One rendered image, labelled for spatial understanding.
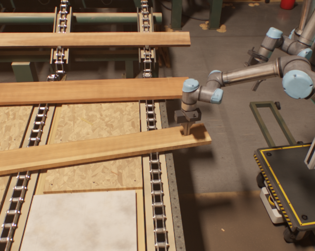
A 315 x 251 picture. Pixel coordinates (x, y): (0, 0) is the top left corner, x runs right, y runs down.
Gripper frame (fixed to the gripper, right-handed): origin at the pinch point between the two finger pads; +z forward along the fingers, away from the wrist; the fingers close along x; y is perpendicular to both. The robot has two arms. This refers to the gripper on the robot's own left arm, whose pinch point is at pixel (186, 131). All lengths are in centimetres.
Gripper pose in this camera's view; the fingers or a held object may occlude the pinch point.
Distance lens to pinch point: 184.6
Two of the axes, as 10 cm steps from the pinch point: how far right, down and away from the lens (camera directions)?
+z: -0.3, 7.4, 6.7
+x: -9.7, 1.3, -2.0
